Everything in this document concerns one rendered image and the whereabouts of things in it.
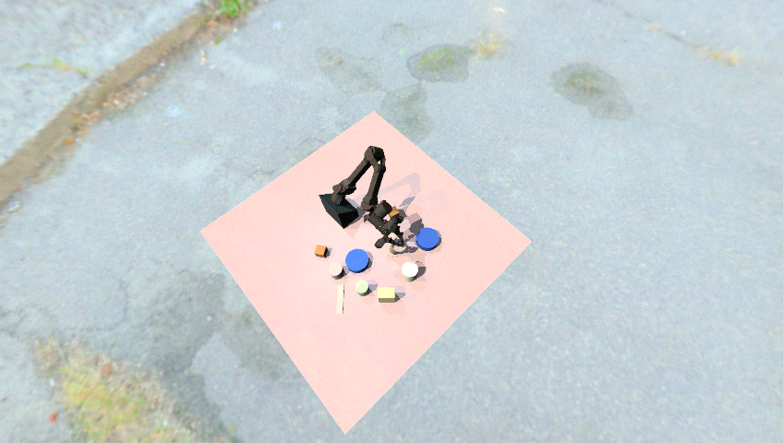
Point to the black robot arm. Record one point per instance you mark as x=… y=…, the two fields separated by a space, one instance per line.
x=372 y=156

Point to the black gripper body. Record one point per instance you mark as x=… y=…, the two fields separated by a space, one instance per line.
x=381 y=242

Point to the beige flat bar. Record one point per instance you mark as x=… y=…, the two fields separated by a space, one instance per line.
x=339 y=309

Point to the tan rectangular block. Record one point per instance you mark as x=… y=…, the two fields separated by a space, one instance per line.
x=386 y=295

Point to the blue cylinder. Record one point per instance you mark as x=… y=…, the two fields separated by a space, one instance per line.
x=357 y=260
x=427 y=239

